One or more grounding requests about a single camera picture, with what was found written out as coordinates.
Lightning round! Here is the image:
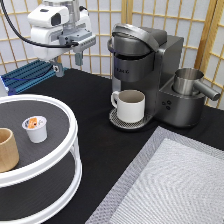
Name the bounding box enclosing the wooden shoji screen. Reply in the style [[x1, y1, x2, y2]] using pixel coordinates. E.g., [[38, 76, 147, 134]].
[[0, 0, 224, 110]]

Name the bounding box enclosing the grey Keurig coffee machine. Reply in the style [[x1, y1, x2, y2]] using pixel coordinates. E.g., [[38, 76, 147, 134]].
[[107, 24, 205, 128]]

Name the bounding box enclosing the white coffee pod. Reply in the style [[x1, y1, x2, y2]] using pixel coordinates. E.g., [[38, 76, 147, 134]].
[[22, 116, 47, 143]]

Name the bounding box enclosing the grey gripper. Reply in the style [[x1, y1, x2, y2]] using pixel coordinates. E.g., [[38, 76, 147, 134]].
[[51, 28, 96, 77]]

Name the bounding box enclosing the grey woven placemat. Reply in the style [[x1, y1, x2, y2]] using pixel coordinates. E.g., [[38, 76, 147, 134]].
[[85, 127, 224, 224]]

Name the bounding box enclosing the steel milk frother jug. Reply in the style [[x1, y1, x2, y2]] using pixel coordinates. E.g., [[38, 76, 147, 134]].
[[173, 68, 221, 101]]

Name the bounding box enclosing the white ceramic mug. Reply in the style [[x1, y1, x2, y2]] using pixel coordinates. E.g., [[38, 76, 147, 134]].
[[111, 90, 145, 123]]

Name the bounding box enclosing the white two-tier round shelf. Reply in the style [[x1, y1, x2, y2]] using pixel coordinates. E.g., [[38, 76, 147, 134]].
[[0, 94, 82, 224]]

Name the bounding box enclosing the wooden cup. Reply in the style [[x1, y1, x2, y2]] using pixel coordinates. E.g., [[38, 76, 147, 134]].
[[0, 128, 19, 173]]

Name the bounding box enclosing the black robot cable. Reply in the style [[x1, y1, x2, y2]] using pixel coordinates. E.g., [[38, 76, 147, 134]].
[[0, 0, 79, 48]]

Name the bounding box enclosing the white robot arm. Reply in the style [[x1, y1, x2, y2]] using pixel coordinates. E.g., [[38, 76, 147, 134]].
[[28, 0, 96, 77]]

